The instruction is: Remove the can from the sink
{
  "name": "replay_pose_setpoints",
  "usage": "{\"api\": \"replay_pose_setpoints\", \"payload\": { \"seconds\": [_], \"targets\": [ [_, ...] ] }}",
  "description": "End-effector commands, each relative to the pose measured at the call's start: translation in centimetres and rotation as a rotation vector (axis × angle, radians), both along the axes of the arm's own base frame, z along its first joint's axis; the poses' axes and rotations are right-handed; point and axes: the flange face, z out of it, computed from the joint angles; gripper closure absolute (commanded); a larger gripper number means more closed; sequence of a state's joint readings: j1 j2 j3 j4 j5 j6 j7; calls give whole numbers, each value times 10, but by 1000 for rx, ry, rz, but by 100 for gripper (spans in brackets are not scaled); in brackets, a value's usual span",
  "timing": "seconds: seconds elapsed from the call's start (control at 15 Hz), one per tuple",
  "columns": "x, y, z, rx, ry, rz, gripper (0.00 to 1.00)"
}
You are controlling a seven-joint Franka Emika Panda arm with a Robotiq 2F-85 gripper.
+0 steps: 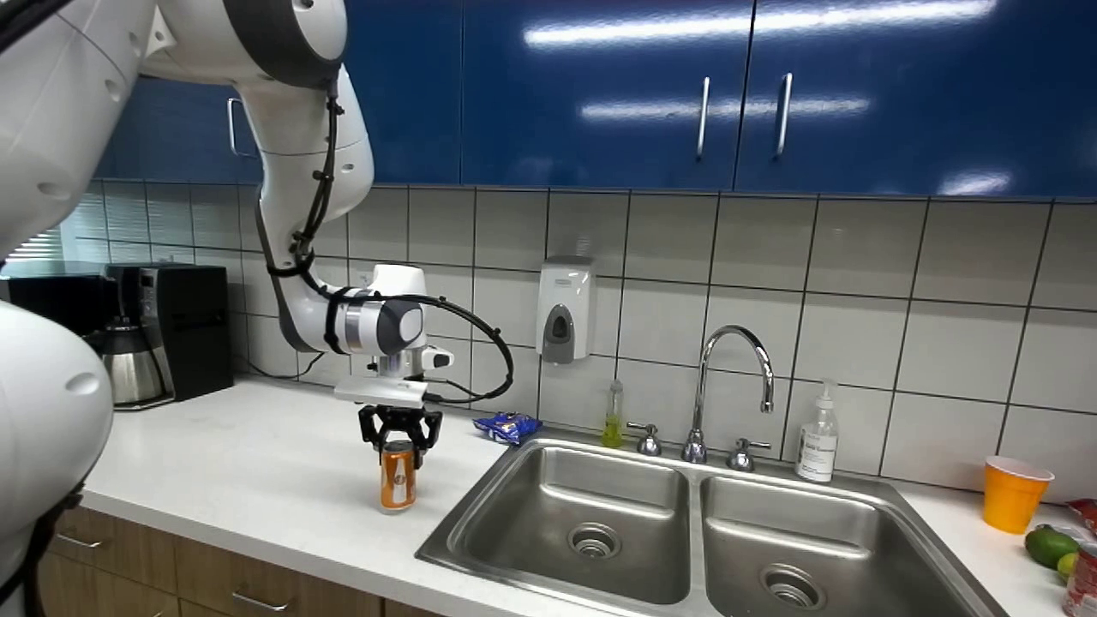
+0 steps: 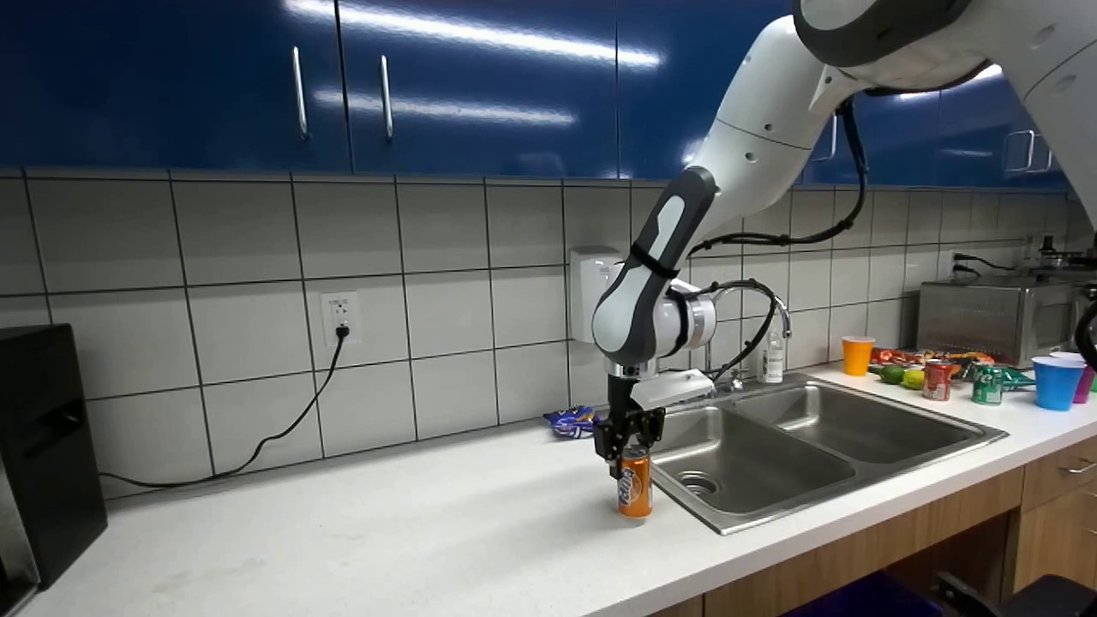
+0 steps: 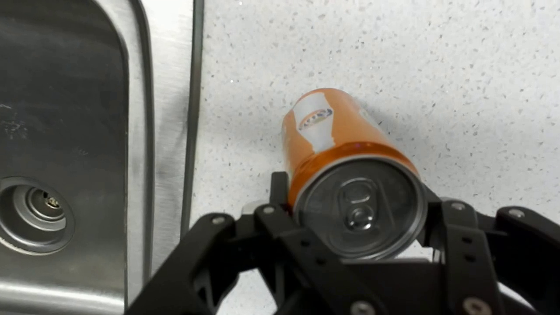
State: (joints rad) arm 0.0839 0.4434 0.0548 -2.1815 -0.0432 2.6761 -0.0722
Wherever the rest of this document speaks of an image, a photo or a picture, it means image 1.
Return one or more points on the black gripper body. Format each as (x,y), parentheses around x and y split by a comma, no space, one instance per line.
(399,417)

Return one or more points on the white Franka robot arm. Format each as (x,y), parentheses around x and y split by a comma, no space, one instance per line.
(310,149)

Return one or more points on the stainless steel double sink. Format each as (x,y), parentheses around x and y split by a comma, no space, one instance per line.
(638,517)

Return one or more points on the wooden drawer front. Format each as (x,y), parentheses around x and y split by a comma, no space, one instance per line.
(125,545)
(310,586)

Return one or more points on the green dish soap bottle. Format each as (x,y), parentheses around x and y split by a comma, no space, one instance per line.
(616,428)

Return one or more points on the black coffee maker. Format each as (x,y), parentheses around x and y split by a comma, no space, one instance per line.
(190,328)

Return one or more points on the steel coffee carafe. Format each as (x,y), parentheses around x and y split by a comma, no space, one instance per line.
(131,373)

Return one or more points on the chrome gooseneck faucet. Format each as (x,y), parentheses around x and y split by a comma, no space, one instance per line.
(701,400)

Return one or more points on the blue cabinet door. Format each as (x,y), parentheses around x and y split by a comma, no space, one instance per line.
(913,104)
(595,104)
(173,130)

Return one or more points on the white window blind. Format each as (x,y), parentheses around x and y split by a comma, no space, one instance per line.
(37,256)

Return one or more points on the clear pump sanitizer bottle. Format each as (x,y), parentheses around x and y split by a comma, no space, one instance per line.
(816,446)

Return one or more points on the orange plastic cup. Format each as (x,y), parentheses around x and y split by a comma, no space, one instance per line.
(1014,500)

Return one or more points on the green lime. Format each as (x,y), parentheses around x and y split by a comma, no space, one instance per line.
(1048,545)

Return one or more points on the small green fruit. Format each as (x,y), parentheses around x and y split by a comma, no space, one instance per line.
(1069,568)

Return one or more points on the red package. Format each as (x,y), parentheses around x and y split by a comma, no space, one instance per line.
(1086,584)
(1086,517)

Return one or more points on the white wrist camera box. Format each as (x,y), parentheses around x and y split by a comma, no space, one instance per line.
(383,392)

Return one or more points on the white wall soap dispenser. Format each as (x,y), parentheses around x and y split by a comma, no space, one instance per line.
(565,311)

